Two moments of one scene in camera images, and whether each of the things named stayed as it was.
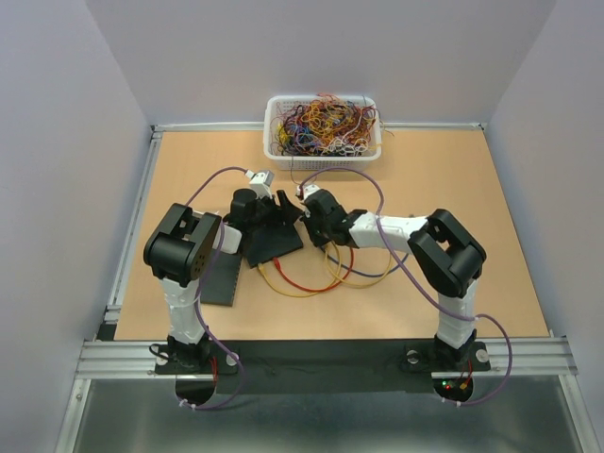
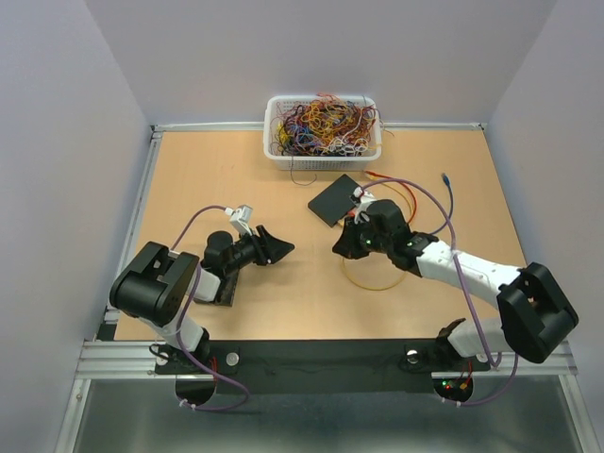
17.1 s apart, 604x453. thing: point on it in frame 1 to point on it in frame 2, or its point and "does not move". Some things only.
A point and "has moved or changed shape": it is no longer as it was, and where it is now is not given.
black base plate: [385, 366] does not move
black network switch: [221, 283] does not move
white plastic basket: [296, 162] does not move
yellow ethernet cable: [354, 284] to [371, 176]
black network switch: [260, 244] has moved or changed shape
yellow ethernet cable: [279, 289] to [374, 289]
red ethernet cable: [315, 289] to [388, 177]
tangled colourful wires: [326, 125] does not move
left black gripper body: [267, 214] to [248, 250]
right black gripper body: [318, 229] to [361, 238]
